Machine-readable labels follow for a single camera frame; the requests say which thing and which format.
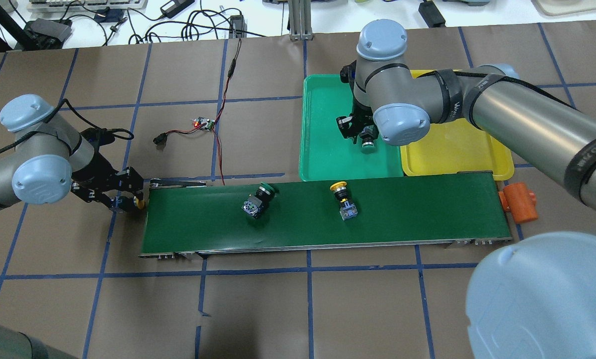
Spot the plain orange cylinder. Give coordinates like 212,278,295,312
502,182,539,224

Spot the orange cylinder with label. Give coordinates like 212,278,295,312
498,191,511,213

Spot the green plastic tray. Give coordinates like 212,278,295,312
298,74,404,181

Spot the red black power cable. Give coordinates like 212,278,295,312
152,38,244,186

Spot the small motor controller board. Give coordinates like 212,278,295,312
192,117,216,132

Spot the black power adapter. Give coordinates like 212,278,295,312
418,0,446,28

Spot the yellow push button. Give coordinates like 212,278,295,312
113,195,146,213

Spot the yellow plastic tray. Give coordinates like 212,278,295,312
401,70,515,181

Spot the yellow push button apart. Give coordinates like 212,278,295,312
329,181,359,221

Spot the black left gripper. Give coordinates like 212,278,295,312
71,155,145,212

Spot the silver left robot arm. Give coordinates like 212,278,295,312
0,95,145,213

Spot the aluminium frame post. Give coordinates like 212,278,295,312
288,0,313,41

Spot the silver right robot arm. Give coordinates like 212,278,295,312
337,19,596,359

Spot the green conveyor belt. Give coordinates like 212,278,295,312
140,173,511,257

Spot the green push button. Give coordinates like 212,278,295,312
242,182,276,219
359,132,376,154

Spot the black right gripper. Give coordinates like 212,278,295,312
336,96,378,143

